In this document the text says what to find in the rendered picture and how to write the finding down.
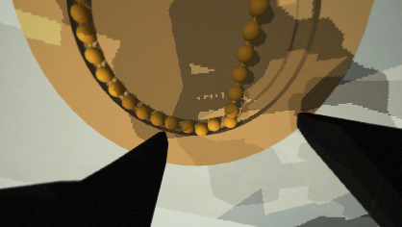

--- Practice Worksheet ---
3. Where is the tan round bead board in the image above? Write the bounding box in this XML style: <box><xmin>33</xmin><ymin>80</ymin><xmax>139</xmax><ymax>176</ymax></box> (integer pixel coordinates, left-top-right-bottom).
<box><xmin>13</xmin><ymin>0</ymin><xmax>374</xmax><ymax>166</ymax></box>

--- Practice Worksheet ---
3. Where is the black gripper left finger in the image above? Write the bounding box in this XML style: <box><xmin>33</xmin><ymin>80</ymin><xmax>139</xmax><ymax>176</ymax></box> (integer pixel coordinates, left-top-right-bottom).
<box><xmin>0</xmin><ymin>131</ymin><xmax>168</xmax><ymax>227</ymax></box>

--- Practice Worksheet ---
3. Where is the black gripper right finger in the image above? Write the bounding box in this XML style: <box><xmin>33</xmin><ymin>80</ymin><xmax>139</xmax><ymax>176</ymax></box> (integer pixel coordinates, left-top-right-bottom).
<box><xmin>296</xmin><ymin>113</ymin><xmax>402</xmax><ymax>227</ymax></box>

